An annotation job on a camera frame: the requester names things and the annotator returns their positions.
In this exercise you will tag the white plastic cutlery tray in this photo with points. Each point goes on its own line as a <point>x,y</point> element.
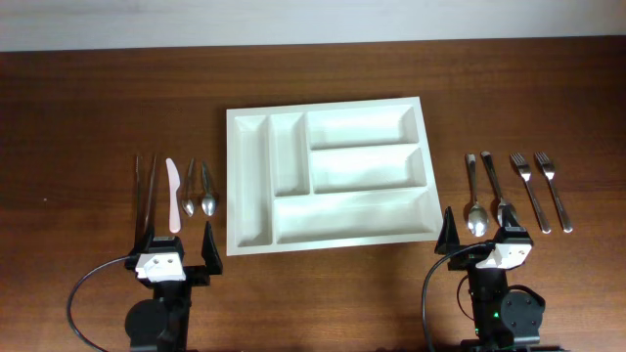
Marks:
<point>329,175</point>

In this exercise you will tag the steel fork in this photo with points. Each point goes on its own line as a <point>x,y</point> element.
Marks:
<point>524,171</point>
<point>549,171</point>

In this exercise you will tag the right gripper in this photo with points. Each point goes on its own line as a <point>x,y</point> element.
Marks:
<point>463,264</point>

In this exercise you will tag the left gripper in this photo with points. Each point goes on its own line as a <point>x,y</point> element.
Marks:
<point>194,275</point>

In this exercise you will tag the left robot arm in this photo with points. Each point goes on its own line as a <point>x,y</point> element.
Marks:
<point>161,323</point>

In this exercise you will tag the left metal chopstick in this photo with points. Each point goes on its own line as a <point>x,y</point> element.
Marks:
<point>137,199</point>

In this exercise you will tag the large steel spoon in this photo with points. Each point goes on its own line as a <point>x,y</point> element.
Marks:
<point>490,168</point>
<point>477,216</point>

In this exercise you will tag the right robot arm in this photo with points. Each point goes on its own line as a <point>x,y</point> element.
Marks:
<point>506,318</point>

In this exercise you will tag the small teaspoon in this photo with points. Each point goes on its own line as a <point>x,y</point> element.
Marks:
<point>186,201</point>
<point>208,202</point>

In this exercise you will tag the pink plastic knife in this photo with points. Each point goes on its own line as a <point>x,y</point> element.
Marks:
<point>173,186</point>

